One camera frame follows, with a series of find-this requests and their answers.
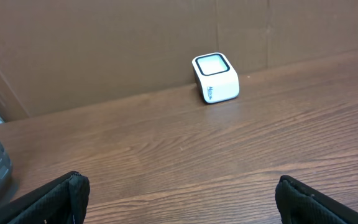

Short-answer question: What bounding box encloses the white barcode scanner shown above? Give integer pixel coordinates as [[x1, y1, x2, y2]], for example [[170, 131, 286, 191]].
[[191, 52, 240, 104]]

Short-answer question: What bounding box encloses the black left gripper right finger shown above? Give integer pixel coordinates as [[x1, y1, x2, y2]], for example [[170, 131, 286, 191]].
[[275, 175, 358, 224]]

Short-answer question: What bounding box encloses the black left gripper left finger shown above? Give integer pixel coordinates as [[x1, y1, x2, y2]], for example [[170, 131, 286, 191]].
[[0, 171, 90, 224]]

